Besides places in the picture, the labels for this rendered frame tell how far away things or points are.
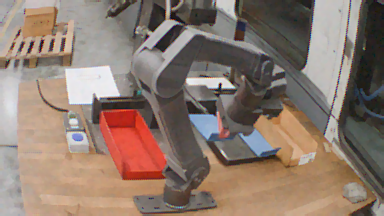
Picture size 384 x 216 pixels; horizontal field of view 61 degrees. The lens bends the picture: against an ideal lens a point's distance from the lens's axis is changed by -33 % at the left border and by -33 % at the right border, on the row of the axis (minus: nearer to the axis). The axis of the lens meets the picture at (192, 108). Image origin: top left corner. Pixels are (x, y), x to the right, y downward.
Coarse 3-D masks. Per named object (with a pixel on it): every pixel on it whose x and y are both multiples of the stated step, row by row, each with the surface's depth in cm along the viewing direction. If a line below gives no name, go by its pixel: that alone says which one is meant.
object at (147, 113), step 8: (144, 96) 136; (208, 104) 137; (144, 112) 137; (152, 112) 131; (192, 112) 139; (208, 112) 138; (216, 112) 139; (144, 120) 137; (152, 120) 132; (152, 128) 134
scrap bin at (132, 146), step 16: (112, 112) 126; (128, 112) 128; (112, 128) 128; (128, 128) 130; (144, 128) 123; (112, 144) 113; (128, 144) 123; (144, 144) 124; (128, 160) 116; (144, 160) 118; (160, 160) 114; (128, 176) 108; (144, 176) 110; (160, 176) 111
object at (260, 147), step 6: (258, 132) 137; (246, 138) 133; (258, 138) 134; (252, 144) 130; (258, 144) 131; (264, 144) 131; (252, 150) 128; (258, 150) 128; (264, 150) 123; (270, 150) 124; (276, 150) 126; (258, 156) 125
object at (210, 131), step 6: (198, 120) 123; (204, 120) 123; (210, 120) 124; (216, 120) 124; (198, 126) 119; (204, 126) 120; (210, 126) 120; (216, 126) 121; (204, 132) 116; (210, 132) 117; (216, 132) 112; (210, 138) 113; (216, 138) 114; (222, 138) 114; (228, 138) 115
